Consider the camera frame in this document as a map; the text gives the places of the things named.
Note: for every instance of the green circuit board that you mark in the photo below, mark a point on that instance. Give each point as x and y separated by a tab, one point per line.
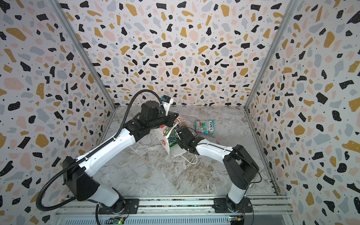
237	220
116	221

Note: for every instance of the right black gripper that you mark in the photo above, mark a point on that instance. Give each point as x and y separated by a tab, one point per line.
181	133

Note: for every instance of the teal berry mint candy bag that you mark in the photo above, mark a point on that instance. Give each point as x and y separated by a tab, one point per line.
205	126

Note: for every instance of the left green circuit board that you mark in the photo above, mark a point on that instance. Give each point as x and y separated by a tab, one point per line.
116	221

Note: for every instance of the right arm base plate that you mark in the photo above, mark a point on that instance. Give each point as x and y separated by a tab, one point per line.
225	205

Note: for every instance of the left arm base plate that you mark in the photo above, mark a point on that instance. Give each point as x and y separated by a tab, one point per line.
121	207

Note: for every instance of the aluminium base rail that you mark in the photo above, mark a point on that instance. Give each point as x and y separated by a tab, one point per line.
181	210

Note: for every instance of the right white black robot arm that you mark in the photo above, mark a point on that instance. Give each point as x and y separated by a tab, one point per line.
240	166

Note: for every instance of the right green circuit board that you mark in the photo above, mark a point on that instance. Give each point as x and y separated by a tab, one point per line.
237	220

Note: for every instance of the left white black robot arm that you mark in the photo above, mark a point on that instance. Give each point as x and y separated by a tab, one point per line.
80	178

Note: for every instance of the green mango tea candy bag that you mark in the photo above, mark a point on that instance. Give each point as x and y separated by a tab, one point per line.
173	137

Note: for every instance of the white floral paper bag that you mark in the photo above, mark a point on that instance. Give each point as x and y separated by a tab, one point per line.
162	135

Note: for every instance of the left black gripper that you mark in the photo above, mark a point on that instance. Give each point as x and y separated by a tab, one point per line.
171	117

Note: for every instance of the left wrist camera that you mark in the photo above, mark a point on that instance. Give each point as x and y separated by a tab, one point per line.
167	101

